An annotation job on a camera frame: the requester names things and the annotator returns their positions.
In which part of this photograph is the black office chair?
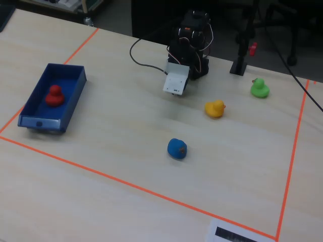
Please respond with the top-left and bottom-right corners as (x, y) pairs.
(257, 0), (318, 67)

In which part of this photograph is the blue plastic box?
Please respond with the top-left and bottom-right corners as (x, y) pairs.
(17, 63), (88, 134)

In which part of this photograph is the red white servo wire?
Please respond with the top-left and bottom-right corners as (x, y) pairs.
(178, 22), (214, 74)

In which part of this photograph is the white paper with black stripe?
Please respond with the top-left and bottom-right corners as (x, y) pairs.
(204, 217), (276, 242)

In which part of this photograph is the long black cable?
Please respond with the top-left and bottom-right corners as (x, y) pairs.
(262, 15), (323, 113)

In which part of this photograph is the orange tape border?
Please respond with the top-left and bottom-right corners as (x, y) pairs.
(0, 27), (317, 241)

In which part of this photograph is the red rubber duck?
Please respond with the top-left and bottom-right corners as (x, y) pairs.
(45, 84), (65, 108)

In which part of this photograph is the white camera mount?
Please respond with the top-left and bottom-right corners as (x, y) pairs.
(162, 62), (190, 96)

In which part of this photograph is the cluttered shelf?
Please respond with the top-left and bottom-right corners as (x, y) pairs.
(20, 0), (112, 16)

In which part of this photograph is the blue rubber duck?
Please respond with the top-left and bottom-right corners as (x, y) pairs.
(167, 138), (188, 159)

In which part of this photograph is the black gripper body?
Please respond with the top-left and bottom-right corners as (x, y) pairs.
(167, 37), (200, 76)

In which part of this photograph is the dark blue flat object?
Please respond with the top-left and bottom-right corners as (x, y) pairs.
(0, 4), (16, 33)

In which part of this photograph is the black camera cable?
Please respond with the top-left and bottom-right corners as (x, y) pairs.
(129, 25), (175, 75)

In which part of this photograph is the yellow rubber duck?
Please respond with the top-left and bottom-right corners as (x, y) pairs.
(204, 99), (226, 118)

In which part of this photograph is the green rubber duck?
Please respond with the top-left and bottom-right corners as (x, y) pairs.
(250, 78), (271, 99)

